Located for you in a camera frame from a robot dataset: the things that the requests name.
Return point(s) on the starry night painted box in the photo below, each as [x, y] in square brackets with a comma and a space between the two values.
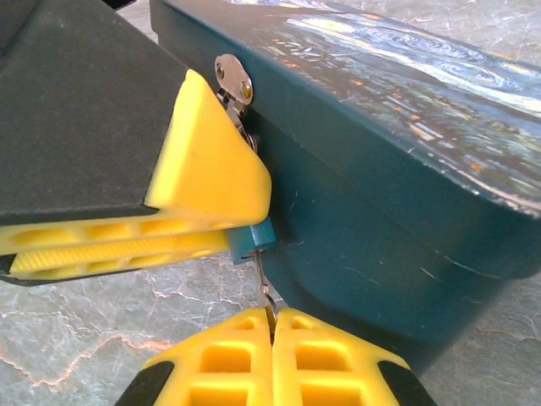
[359, 190]

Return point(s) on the small blue padlock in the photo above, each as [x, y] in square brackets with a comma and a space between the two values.
[253, 241]

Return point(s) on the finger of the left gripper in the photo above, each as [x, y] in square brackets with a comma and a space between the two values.
[105, 262]
[105, 127]

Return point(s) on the silver metal box hasp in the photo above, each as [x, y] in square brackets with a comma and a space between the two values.
[232, 76]

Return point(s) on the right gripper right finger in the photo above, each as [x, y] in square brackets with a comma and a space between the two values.
[325, 368]

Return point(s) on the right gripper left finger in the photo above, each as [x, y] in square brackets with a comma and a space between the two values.
[220, 368]

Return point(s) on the small silver key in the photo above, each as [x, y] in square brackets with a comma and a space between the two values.
[264, 291]

